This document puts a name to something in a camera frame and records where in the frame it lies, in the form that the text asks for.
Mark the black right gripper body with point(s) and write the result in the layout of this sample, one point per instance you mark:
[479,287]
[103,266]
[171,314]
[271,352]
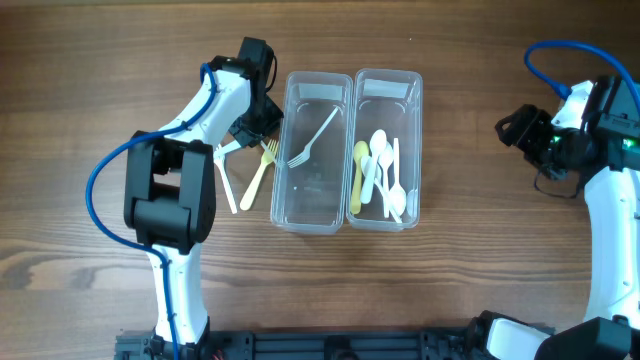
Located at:
[523,132]

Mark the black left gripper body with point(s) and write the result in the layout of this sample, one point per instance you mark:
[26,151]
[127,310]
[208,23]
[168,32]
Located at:
[255,129]

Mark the yellow plastic fork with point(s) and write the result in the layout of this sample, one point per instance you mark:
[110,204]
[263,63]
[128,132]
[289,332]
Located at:
[251,192]

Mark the white fork tines down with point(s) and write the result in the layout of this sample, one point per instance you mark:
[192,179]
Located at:
[306,153]

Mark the light blue plastic fork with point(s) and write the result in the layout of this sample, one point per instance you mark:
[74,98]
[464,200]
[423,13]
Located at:
[223,150]

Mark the white fork long handle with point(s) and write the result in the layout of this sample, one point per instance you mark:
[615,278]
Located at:
[219,161]

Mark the yellow plastic spoon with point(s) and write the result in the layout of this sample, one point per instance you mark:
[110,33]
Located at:
[360,149]

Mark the white spoon large bowl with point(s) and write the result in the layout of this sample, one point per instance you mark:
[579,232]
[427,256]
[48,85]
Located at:
[377,145]

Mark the white spoon long handle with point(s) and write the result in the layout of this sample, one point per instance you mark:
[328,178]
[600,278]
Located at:
[385,160]

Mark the white spoon bowl down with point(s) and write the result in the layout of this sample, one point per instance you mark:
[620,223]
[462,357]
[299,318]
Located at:
[397,192]

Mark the clear white thin fork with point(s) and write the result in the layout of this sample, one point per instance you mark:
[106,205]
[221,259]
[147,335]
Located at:
[271,147]

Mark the thick white spoon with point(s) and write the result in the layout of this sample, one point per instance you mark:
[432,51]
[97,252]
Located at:
[368,164]

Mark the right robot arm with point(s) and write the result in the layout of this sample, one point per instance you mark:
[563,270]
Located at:
[595,134]

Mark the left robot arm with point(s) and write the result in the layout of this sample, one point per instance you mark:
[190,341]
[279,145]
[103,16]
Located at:
[170,199]

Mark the clear left plastic container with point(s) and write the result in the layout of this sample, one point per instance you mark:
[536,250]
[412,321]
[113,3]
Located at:
[310,198]

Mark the clear plastic container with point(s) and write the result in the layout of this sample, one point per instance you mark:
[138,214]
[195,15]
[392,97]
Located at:
[310,198]
[391,100]

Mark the clear right plastic container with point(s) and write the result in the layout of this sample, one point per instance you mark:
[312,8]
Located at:
[391,100]

